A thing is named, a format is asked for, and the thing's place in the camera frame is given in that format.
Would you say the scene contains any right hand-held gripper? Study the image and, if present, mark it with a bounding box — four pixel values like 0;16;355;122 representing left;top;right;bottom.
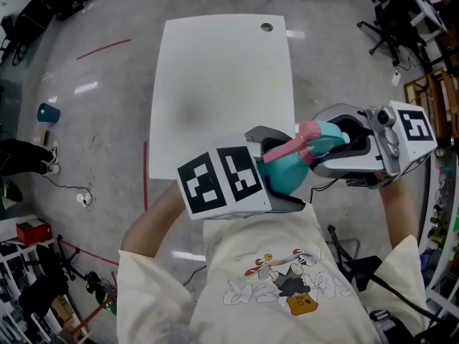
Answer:
309;100;439;190

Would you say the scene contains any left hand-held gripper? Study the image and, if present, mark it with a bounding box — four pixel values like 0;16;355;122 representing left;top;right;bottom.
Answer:
176;125;306;222

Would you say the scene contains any person's right forearm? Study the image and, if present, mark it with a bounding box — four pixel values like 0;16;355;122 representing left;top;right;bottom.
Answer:
378;177;420;250

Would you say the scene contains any person's left forearm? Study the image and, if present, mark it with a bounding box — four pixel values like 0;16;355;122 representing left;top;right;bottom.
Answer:
120;181;191;257

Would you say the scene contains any black office chair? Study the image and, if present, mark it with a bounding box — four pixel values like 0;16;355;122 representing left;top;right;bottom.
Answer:
16;234;89;324
356;0;433;70

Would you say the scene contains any red floor tape strip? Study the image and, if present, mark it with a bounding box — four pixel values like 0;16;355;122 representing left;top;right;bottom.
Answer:
57;238;120;267
142;141;149;211

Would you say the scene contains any cream printed t-shirt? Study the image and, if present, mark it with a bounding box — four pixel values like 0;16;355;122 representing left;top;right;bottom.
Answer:
116;202;431;344

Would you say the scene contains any white cluttered counter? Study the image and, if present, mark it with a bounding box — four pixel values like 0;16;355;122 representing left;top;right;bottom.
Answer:
417;145;459;300

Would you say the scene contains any white office desk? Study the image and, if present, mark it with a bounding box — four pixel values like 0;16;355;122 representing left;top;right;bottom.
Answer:
408;0;449;46

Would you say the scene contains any black grey gear pack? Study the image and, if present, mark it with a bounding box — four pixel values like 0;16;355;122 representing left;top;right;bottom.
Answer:
369;308;459;344

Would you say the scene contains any green black round device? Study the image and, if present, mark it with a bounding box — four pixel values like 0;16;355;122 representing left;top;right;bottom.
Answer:
95;290;118;317

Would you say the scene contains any teal waste bin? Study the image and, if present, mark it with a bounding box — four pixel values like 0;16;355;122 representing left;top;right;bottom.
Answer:
37;102;61;124

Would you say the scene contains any red box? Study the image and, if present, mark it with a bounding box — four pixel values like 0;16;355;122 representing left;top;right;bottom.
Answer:
16;219;51;246

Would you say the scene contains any white storage rack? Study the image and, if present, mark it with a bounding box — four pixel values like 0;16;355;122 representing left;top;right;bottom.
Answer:
0;213;64;344

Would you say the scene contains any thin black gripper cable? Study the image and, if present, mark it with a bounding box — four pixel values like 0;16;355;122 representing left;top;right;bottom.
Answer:
309;177;347;204

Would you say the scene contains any wooden frame rack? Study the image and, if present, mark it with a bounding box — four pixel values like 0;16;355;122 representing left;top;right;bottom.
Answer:
404;68;459;139

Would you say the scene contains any black metal-frame chair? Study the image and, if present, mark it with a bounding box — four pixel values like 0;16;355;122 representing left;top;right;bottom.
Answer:
328;224;388;295

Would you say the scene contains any thick black cable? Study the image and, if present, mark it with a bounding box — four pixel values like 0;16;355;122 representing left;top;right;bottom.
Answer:
369;273;448;328

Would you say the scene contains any black floor cable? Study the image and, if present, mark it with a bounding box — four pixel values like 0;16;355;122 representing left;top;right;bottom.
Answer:
46;176;94;207

